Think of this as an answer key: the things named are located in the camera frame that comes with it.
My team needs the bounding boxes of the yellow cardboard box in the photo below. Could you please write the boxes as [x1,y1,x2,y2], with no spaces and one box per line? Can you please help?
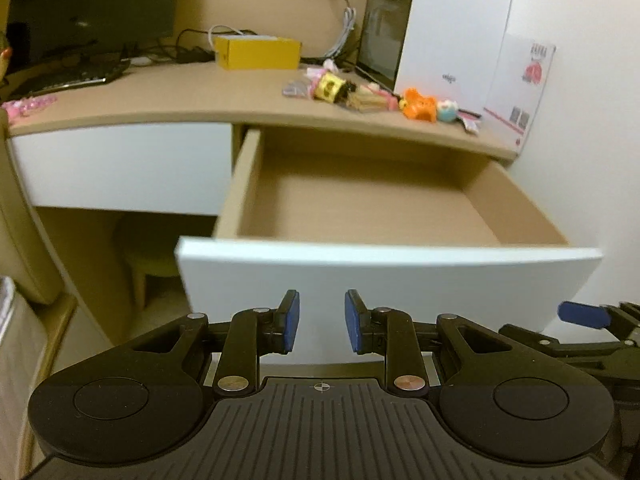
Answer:
[214,35,302,71]

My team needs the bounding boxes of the white red-printed cardboard envelope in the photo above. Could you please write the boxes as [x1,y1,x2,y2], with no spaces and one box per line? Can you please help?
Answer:
[482,30,558,154]

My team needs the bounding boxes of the orange plush toy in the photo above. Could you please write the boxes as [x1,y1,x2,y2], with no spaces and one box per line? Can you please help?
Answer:
[401,87,439,124]

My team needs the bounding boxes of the wafer roll pack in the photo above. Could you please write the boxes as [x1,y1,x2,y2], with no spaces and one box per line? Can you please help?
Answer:
[345,87,401,114]

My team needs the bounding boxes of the pink white sachet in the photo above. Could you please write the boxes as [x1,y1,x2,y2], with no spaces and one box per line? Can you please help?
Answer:
[457,110,484,134]

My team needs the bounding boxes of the black cables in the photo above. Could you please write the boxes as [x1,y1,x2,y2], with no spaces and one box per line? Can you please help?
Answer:
[135,27,217,64]

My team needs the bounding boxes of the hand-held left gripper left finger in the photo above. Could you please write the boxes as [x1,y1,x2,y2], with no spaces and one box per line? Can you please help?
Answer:
[130,289,302,397]

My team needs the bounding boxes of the white-fronted wooden drawer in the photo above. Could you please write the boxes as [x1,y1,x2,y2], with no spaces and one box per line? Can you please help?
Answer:
[175,127,604,367]

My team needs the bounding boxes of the pink plastic wrapper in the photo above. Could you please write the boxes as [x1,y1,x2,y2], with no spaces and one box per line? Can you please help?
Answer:
[0,95,59,124]

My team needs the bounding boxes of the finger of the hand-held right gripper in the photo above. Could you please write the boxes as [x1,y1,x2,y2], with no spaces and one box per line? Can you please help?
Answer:
[557,301,640,343]
[498,323,627,362]

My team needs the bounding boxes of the black keyboard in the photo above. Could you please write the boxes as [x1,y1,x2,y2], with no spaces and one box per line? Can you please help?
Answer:
[10,57,132,101]

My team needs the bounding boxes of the black monitor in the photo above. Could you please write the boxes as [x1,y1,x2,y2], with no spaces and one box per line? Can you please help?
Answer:
[7,0,183,68]

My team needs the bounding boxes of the white looped cable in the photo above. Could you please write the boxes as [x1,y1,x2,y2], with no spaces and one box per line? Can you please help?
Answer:
[207,24,251,52]

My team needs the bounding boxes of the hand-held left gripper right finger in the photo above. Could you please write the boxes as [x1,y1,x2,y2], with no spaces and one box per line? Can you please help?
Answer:
[343,289,511,397]

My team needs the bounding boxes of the white hanging cable bundle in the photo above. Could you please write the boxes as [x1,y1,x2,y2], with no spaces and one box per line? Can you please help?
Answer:
[317,0,359,61]

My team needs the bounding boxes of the white wrapper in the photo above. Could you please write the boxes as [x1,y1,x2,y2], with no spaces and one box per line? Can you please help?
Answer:
[304,59,342,84]

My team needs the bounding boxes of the white closed drawer front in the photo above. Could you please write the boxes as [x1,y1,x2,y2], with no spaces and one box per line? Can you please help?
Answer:
[9,121,235,216]

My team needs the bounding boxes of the yellow black toy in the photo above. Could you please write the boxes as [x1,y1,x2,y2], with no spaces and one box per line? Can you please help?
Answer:
[312,72,349,104]

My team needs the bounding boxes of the white computer case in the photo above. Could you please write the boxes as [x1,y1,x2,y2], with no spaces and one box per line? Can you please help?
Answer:
[356,0,518,106]

